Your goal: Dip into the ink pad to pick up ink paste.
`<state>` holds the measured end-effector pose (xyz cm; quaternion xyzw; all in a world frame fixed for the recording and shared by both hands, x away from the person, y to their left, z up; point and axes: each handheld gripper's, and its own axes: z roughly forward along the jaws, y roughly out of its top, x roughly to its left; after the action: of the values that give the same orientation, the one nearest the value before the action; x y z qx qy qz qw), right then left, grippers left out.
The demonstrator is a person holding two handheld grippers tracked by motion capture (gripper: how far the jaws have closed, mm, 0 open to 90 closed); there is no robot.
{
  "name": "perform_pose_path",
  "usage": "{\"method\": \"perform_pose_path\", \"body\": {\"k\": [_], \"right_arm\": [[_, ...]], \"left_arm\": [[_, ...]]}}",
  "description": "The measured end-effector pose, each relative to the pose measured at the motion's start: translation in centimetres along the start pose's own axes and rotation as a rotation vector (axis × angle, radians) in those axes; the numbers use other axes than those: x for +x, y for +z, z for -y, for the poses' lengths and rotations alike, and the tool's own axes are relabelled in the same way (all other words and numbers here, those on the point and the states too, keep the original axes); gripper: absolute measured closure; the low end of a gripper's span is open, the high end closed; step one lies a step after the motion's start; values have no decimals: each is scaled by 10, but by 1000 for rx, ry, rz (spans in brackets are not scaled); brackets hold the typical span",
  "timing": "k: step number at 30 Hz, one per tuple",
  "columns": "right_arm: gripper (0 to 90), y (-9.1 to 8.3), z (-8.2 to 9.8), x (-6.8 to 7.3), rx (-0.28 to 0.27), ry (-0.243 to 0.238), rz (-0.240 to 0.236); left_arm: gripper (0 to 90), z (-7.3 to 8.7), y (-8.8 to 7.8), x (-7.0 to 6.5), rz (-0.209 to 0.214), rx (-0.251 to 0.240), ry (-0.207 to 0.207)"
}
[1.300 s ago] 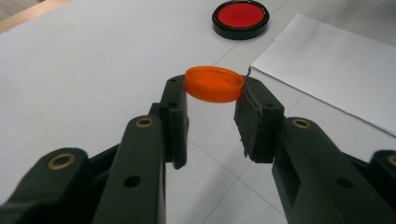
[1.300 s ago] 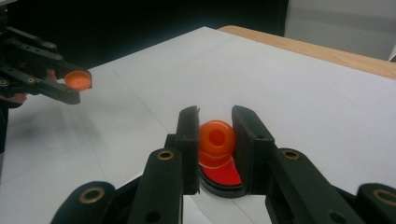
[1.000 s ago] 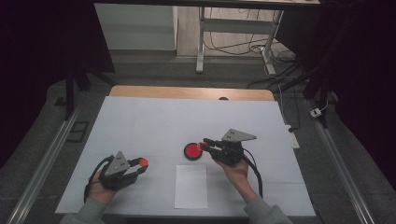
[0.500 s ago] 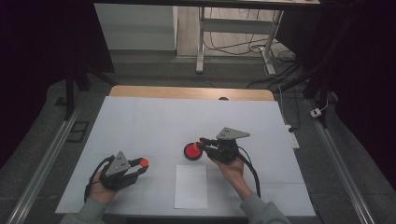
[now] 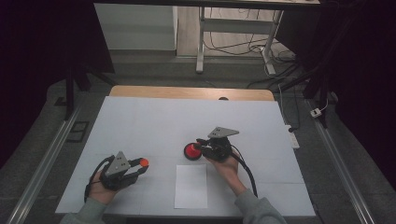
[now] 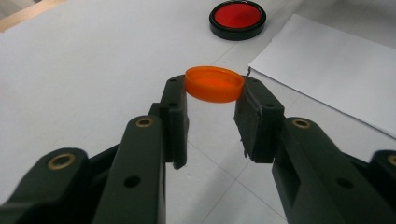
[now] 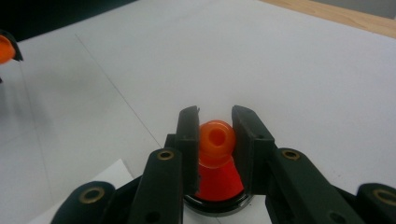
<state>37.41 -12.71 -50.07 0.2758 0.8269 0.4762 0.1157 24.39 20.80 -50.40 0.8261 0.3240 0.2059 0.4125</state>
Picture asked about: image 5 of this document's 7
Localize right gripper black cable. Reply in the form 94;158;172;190
229;145;260;199

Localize white cabinet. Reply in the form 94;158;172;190
93;3;178;51

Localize aluminium floor rail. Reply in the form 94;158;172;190
305;99;376;224
6;104;84;224

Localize round red ink pad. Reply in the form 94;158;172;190
183;142;204;161

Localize large white table cover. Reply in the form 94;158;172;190
54;95;317;218

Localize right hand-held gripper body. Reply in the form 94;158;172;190
200;126;240;163

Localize small white paper sheet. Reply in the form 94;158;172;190
173;163;209;210

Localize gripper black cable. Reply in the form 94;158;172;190
229;145;260;199
83;154;116;203

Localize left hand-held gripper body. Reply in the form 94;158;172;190
99;150;142;192

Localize tangle of floor cables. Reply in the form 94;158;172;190
203;7;297;64

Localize person's left hand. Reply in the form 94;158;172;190
87;170;121;206

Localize black metal stand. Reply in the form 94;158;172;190
279;8;357;129
63;62;118;121

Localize white power strip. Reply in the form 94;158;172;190
285;123;301;150

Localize person's right hand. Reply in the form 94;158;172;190
205;148;248;198

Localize white desk frame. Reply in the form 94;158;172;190
194;6;285;76

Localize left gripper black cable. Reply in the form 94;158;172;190
83;154;116;203

